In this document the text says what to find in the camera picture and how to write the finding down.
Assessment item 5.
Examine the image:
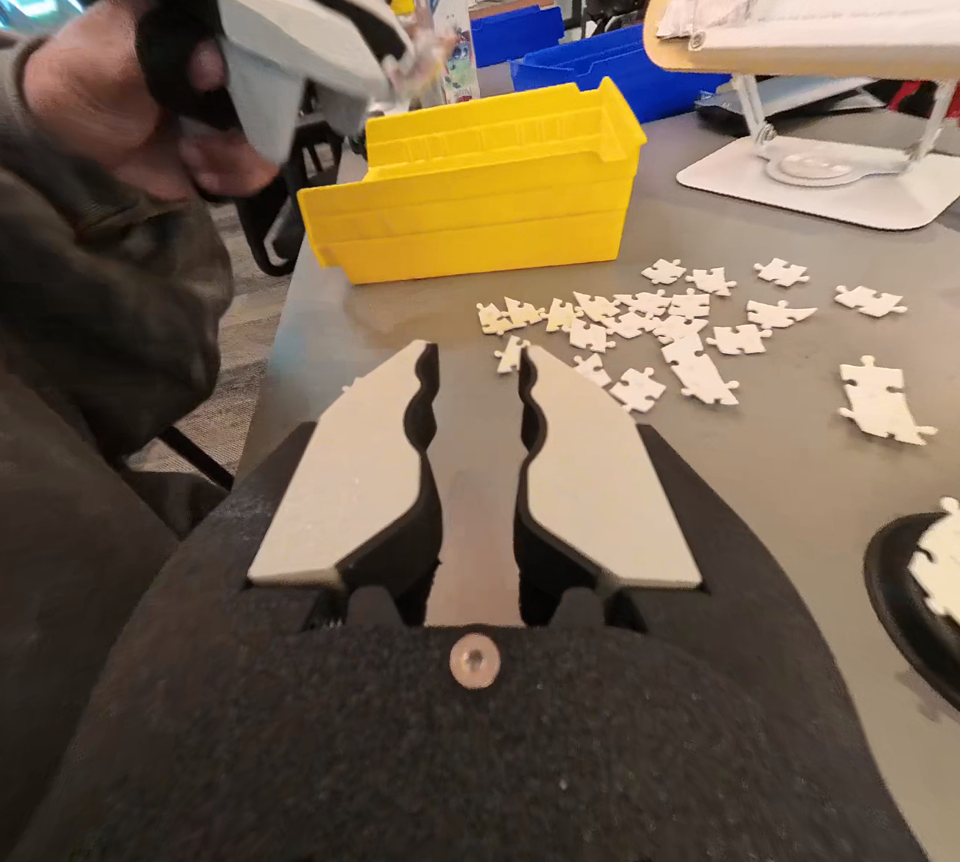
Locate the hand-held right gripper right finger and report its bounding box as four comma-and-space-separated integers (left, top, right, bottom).
513, 344, 705, 628

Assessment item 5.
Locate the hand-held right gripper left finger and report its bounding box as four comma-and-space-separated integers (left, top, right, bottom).
246, 341, 444, 621

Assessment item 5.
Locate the spread of white puzzle pieces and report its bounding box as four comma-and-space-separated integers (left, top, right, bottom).
475, 256, 940, 448

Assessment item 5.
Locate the yellow plastic bin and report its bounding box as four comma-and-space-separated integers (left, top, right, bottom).
297, 76, 648, 286

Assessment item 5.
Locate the pastel printed box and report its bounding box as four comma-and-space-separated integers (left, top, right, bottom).
426, 0, 483, 107

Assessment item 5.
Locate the person's left forearm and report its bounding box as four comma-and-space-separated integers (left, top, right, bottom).
0, 29, 235, 462

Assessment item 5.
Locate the single white puzzle piece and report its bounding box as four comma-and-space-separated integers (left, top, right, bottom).
384, 28, 453, 107

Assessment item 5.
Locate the person's left hand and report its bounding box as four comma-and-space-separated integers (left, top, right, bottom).
21, 0, 282, 202

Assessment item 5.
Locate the black round puzzle stand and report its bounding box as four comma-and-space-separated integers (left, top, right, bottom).
862, 511, 960, 715

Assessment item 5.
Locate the curved assembled puzzle section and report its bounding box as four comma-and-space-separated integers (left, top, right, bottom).
906, 496, 960, 629

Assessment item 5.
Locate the red floor object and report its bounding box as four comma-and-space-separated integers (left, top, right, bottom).
887, 76, 960, 122

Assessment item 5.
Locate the blue plastic bin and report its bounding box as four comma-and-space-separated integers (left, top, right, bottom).
510, 23, 733, 125
470, 4, 566, 69

